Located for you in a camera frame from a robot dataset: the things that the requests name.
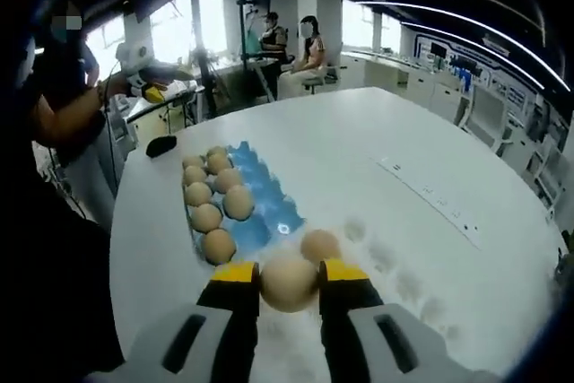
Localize wall display shelving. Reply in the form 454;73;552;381
412;32;566;133

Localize person's left hand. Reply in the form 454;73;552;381
100;73;132;98

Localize person in black shirt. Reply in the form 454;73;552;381
0;19;104;383

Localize black light stand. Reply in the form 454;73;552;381
235;0;274;101

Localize white mesh chair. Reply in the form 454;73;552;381
455;84;508;151
524;131;570;209

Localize white office chair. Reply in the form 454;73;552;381
302;62;342;92

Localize small black object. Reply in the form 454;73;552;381
146;135;178;159

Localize person's light grey trousers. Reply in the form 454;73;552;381
66;118;122;222

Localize white foam egg carton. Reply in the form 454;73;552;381
250;216;476;357

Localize white cabinet row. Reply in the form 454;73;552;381
340;53;463;106

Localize single beige egg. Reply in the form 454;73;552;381
299;229;343;265
259;253;320;315

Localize blue egg tray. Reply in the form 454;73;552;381
181;140;307;263

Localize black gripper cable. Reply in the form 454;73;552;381
103;57;131;187

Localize white chest device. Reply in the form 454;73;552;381
13;35;39;88

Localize white table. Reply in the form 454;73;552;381
109;85;569;383

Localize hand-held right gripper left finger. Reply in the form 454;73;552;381
84;260;262;383

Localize black tripod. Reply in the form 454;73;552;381
196;50;230;119

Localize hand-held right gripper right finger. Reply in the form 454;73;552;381
317;259;501;383

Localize group of beige eggs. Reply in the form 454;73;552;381
181;144;256;265

